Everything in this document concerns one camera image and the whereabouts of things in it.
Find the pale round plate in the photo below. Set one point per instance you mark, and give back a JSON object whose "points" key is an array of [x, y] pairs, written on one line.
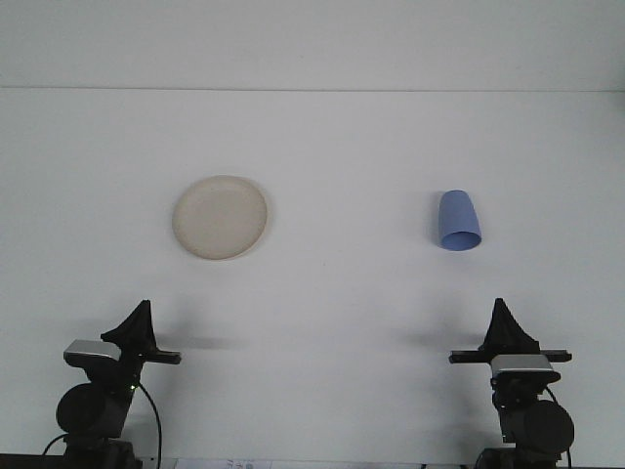
{"points": [[220, 217]]}

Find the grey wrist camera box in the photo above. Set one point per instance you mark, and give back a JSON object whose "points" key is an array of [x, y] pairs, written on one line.
{"points": [[90, 349], [525, 364]]}

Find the pale blue cup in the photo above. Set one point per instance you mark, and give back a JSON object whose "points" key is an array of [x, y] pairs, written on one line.
{"points": [[456, 215]]}

